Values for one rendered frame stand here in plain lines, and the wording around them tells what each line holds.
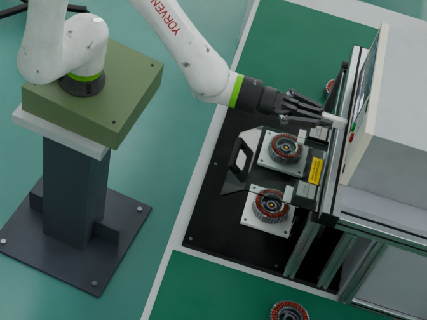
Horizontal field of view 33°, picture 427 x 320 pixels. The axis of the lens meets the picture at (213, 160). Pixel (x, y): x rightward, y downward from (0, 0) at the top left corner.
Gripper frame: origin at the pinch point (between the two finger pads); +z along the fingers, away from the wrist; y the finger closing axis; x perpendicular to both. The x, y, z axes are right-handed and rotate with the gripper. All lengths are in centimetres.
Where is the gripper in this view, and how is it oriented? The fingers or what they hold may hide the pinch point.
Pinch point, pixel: (333, 120)
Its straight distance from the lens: 196.1
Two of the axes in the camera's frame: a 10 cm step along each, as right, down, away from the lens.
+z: 9.5, 3.0, -0.2
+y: -2.4, 7.2, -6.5
